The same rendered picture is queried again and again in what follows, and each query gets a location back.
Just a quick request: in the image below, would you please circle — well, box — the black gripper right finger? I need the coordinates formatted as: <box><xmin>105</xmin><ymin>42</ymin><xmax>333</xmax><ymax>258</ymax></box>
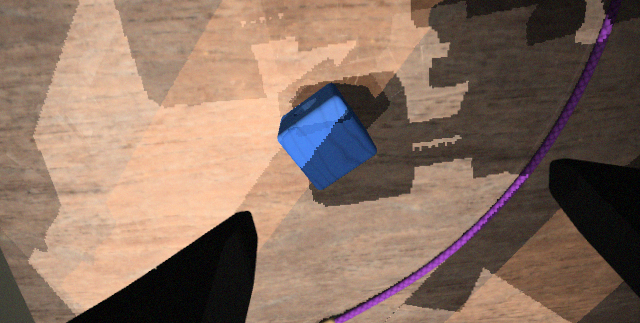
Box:
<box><xmin>549</xmin><ymin>158</ymin><xmax>640</xmax><ymax>298</ymax></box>

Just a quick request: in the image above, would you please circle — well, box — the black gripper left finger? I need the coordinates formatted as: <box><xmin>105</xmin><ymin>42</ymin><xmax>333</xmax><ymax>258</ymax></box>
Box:
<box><xmin>66</xmin><ymin>211</ymin><xmax>258</xmax><ymax>323</ymax></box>

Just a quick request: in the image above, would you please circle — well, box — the light wooden stick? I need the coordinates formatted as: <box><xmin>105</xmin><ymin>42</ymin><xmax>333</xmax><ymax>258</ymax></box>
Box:
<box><xmin>321</xmin><ymin>0</ymin><xmax>622</xmax><ymax>323</ymax></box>

